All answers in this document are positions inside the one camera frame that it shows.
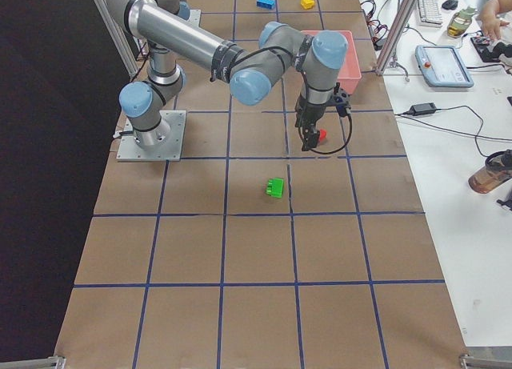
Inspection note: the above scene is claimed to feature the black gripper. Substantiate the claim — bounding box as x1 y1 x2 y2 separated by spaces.
295 88 333 151

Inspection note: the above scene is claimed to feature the green toy block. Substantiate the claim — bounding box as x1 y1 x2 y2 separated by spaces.
266 178 284 199

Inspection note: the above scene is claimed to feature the blue toy block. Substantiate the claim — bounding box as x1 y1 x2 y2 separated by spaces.
256 0 276 10

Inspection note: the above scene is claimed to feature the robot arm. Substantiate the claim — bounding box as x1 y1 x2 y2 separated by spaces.
137 0 191 57
106 0 350 151

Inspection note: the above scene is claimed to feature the pink plastic box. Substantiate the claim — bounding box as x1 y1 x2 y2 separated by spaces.
303 30 362 94

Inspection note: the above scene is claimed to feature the person hand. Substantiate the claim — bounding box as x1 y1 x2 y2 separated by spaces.
479 0 512 40

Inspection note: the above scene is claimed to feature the black power adapter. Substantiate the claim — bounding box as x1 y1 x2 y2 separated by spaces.
409 102 438 116

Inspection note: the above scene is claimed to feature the yellow toy block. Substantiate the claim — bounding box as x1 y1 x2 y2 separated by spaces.
300 0 315 10

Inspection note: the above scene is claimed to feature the robot teach pendant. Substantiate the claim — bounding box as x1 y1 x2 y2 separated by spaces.
414 45 474 89

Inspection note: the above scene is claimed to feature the white keyboard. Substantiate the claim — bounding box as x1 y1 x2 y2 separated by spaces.
417 0 443 28

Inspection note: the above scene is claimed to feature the brown water bottle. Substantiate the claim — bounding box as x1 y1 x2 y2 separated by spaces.
468 149 511 194

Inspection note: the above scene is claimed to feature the black computer mouse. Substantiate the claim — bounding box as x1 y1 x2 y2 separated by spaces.
441 0 458 10

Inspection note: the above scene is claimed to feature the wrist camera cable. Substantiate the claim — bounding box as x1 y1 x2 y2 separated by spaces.
310 104 354 155

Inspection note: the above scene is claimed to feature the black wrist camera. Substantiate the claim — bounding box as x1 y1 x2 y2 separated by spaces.
333 89 351 118

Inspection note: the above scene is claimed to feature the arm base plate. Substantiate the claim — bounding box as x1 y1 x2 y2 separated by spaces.
117 110 186 162

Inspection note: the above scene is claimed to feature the aluminium frame post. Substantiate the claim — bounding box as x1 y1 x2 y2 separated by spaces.
375 0 417 76

